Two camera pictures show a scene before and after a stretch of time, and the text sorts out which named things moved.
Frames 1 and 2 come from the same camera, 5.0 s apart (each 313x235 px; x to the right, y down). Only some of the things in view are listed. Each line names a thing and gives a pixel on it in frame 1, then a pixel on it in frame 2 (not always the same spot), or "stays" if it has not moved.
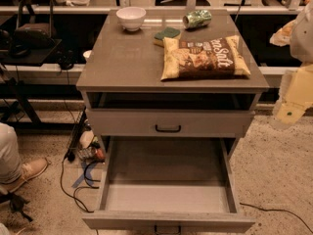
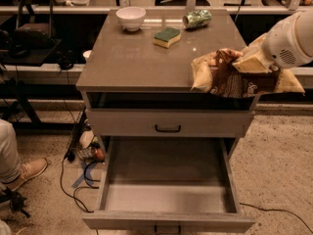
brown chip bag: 219,57 → 214,74
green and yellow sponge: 168,32 stays
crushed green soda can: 197,19 stays
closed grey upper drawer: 167,122 stays
